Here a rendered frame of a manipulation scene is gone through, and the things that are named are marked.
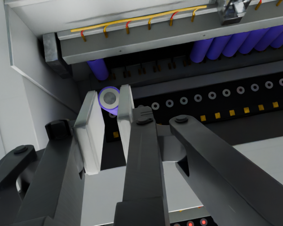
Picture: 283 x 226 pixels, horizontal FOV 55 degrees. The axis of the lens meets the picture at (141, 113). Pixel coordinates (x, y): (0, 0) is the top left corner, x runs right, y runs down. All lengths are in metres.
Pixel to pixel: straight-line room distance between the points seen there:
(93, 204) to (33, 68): 0.13
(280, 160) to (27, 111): 0.22
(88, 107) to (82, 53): 0.11
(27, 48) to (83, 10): 0.06
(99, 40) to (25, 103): 0.09
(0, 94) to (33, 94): 0.03
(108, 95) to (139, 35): 0.09
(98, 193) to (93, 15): 0.16
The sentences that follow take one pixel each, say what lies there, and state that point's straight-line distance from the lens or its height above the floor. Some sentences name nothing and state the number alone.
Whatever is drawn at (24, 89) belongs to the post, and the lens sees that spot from 0.23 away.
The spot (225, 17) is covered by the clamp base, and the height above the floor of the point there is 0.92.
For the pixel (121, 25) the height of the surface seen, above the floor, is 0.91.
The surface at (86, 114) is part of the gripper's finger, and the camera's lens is 0.15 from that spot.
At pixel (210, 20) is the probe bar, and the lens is 0.28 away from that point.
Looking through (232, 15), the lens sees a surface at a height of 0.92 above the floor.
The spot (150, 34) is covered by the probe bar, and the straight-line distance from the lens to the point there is 0.27.
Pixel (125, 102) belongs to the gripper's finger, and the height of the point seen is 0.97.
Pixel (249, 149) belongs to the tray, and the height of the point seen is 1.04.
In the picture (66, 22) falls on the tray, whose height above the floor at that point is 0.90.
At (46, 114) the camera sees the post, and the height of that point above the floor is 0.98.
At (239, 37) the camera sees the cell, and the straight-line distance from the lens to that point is 0.32.
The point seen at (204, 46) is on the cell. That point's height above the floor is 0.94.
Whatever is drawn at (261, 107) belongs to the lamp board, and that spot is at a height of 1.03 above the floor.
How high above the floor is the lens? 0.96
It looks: 8 degrees up
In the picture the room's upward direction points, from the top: 169 degrees clockwise
